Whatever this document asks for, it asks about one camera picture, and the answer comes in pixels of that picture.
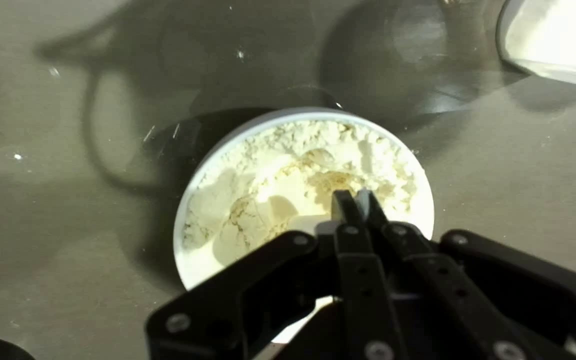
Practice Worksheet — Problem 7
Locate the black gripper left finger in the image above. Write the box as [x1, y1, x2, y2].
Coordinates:
[144, 188, 412, 360]

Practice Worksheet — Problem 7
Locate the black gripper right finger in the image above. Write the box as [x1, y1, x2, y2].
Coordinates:
[357, 188, 576, 360]

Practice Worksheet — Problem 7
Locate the white bowl of powder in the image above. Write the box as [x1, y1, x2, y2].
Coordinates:
[180, 118, 431, 268]

